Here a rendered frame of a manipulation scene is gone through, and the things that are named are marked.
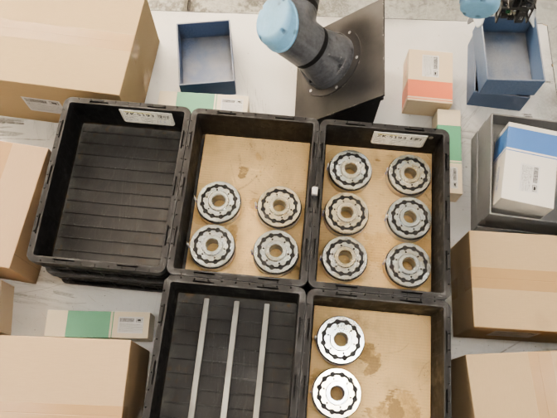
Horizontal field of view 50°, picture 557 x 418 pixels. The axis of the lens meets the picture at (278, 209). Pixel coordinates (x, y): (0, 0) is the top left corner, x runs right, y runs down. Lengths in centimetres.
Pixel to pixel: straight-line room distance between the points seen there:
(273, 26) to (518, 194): 68
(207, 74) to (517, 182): 87
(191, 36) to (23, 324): 90
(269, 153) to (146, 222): 34
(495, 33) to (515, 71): 13
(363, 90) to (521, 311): 62
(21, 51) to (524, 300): 132
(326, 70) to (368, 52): 11
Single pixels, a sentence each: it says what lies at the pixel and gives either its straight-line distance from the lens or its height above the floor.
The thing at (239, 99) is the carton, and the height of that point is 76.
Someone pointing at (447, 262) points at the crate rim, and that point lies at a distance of 132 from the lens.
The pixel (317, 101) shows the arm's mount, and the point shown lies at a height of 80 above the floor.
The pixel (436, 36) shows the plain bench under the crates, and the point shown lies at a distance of 186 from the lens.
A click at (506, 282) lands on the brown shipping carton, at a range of 142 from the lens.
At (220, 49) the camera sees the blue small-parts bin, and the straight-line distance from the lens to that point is 177.
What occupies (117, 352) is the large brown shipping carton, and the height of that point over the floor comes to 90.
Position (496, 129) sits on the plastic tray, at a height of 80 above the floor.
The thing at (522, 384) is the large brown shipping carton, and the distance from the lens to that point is 135.
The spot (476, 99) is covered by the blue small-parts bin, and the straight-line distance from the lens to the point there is 174.
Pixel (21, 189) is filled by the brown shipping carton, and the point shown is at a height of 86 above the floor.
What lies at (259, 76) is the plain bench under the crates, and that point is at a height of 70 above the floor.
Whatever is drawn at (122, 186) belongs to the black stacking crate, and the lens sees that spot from 147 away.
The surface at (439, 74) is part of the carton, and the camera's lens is 170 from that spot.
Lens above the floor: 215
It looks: 70 degrees down
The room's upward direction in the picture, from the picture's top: 1 degrees clockwise
